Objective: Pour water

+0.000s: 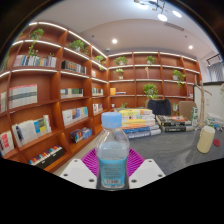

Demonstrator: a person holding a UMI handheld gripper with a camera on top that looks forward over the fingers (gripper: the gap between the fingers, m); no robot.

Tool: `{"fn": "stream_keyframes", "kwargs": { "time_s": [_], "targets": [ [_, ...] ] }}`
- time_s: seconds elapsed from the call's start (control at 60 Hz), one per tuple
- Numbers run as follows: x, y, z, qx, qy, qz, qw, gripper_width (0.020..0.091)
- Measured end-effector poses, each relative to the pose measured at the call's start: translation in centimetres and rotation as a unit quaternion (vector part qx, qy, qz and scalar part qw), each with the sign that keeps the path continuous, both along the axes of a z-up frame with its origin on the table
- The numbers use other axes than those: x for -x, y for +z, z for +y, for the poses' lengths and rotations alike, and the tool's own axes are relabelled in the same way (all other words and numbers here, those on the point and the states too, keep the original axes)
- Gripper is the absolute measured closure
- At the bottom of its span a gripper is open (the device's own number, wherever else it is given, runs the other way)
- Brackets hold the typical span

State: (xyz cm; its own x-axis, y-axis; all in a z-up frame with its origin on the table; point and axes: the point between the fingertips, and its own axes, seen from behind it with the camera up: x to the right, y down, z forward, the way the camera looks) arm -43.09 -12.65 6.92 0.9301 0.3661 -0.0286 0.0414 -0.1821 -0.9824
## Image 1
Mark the stack of dark books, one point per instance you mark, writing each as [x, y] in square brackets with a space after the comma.
[173, 122]

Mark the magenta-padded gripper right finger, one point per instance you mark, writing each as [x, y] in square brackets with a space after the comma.
[146, 172]

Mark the green and white carton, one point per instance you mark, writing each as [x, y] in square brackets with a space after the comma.
[194, 116]

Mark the stack of white packs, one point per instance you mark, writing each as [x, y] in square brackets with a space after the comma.
[216, 117]

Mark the cream cylindrical cup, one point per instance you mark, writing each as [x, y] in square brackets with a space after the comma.
[205, 140]

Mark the clear blue-capped water bottle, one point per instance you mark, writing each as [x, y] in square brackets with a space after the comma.
[112, 153]

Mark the wooden artist mannequin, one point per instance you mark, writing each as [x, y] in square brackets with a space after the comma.
[201, 106]

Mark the ceiling air vent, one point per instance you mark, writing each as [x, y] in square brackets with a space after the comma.
[174, 26]

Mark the stack of colourful books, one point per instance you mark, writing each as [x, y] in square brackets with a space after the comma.
[138, 123]

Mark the wooden wall shelf unit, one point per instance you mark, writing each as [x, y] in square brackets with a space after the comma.
[40, 86]

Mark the grey curtain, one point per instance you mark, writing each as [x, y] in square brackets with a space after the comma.
[216, 71]

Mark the branching ceiling lamp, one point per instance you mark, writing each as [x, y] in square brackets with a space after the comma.
[162, 13]

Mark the round recessed ceiling light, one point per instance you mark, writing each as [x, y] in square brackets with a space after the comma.
[190, 47]
[114, 41]

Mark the black chair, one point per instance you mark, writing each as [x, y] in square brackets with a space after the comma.
[159, 107]

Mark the green tissue pack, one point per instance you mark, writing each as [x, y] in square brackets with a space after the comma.
[210, 123]

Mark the black ceiling track light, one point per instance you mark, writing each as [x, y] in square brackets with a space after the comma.
[213, 58]

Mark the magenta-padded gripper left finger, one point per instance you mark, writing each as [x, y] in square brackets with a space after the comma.
[78, 173]

